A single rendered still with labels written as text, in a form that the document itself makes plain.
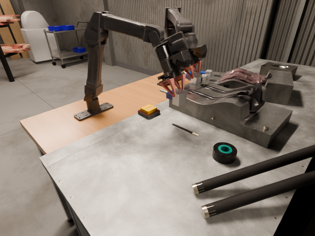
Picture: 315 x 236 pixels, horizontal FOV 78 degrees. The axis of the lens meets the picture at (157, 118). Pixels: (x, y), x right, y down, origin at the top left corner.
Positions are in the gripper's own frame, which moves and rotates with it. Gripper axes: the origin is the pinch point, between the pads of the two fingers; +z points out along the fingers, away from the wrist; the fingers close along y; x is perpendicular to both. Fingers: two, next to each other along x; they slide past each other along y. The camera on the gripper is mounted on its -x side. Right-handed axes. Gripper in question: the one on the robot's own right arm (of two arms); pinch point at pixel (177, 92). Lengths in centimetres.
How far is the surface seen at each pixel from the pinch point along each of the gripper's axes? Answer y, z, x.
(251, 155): 1.9, 29.2, -21.6
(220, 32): 215, -47, 91
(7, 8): 81, -364, 593
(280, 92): 52, 20, -18
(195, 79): 26.1, -2.1, 9.7
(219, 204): -26.2, 27.7, -26.0
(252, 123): 13.6, 21.3, -19.6
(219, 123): 10.2, 18.9, -7.0
